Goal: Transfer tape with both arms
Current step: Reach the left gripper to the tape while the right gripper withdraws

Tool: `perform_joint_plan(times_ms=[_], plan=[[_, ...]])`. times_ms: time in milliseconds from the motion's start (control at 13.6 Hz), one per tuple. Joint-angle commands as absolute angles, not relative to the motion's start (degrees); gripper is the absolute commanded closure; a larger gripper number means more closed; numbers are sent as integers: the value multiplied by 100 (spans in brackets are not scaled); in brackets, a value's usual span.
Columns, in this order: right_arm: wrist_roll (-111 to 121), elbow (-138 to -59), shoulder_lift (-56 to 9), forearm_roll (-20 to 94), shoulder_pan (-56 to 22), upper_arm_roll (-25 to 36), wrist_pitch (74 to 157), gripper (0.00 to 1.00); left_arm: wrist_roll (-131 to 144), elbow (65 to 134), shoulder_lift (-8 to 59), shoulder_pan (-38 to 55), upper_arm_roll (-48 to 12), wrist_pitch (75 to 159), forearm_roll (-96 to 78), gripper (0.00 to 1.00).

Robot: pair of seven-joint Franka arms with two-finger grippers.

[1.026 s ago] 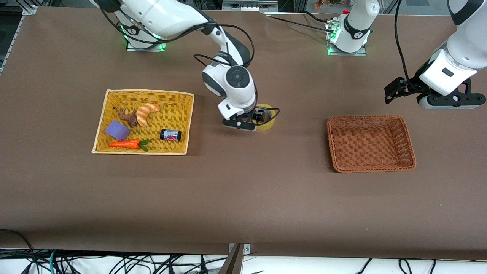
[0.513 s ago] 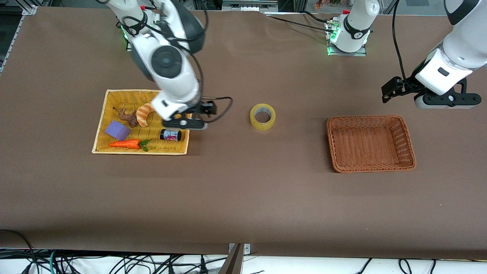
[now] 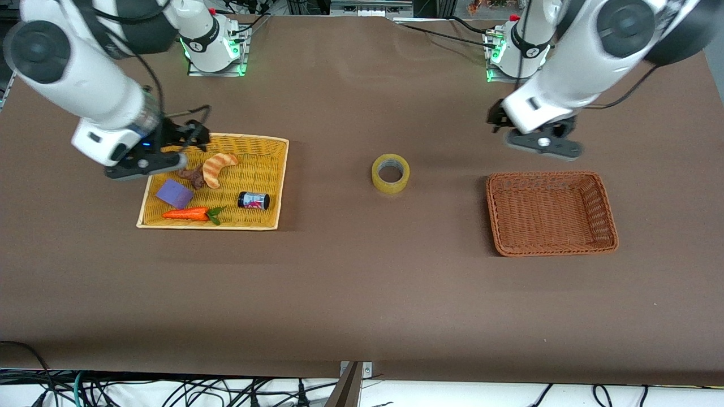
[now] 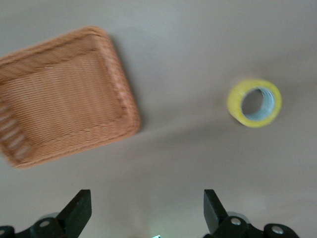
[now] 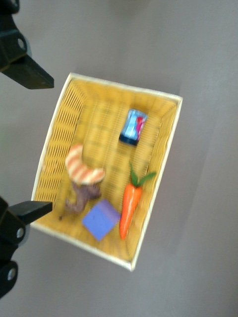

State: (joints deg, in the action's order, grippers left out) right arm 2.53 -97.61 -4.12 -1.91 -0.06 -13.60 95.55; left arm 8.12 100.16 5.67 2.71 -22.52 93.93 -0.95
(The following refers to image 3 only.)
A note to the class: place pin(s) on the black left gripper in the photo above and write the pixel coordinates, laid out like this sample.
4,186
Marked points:
498,115

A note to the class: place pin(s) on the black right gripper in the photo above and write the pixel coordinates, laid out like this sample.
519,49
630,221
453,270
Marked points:
172,133

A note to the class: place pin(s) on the clear yellowish tape roll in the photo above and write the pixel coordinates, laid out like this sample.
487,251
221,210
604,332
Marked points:
378,178

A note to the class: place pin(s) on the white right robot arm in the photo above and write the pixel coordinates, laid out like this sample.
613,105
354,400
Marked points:
85,73

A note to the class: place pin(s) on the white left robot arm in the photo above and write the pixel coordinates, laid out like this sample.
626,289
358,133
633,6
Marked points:
571,62

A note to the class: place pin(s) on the toy croissant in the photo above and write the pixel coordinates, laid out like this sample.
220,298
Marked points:
214,169

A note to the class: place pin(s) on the brown toy figure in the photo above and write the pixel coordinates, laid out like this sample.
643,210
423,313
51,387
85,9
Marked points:
195,177

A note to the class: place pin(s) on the purple block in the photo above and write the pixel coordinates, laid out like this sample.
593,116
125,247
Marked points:
174,193

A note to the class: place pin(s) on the yellow wicker basket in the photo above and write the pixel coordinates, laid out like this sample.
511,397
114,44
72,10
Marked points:
266,164

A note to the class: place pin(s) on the orange toy carrot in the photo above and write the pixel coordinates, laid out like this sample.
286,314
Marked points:
186,214

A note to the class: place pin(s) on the small black can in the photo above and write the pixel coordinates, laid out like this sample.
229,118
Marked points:
253,200

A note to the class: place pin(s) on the brown wicker basket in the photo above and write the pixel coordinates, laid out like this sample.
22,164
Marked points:
548,215

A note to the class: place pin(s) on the brown table cover cloth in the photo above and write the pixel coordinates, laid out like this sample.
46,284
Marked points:
362,282

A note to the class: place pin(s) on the grey slanted bar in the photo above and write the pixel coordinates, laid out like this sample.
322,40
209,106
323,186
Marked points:
345,390

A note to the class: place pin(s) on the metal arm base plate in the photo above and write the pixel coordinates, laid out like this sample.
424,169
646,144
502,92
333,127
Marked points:
491,53
244,51

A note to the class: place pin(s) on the aluminium frame profile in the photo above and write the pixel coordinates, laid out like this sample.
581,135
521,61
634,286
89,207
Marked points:
370,8

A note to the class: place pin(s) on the aluminium table edge rail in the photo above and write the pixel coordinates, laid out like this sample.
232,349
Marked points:
4,93

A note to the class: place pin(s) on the metal table edge bracket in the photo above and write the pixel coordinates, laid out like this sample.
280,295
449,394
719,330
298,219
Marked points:
367,370

